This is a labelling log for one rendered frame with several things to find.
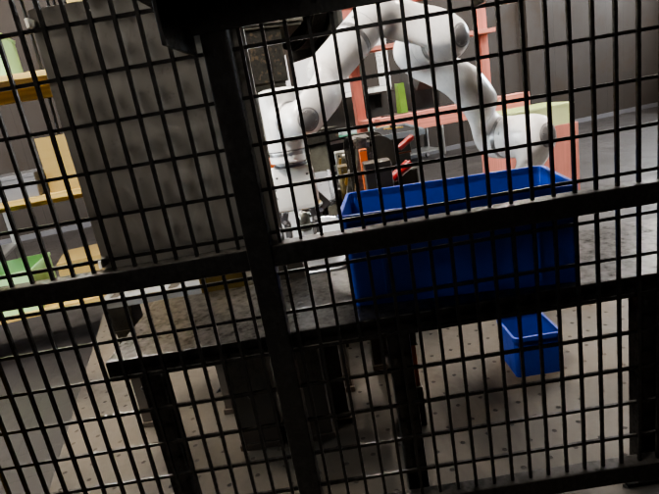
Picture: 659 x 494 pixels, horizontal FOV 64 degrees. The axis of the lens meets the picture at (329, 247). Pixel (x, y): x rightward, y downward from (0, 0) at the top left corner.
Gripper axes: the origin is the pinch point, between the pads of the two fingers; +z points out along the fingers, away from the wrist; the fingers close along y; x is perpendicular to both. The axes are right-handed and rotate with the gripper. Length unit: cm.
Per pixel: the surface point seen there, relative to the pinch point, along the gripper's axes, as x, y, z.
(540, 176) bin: 38, -40, -11
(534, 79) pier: -894, -416, 5
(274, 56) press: -322, 18, -65
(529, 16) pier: -892, -411, -106
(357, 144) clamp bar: 1.7, -15.1, -17.3
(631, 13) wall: -967, -638, -86
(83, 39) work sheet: 55, 16, -38
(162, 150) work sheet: 55, 11, -25
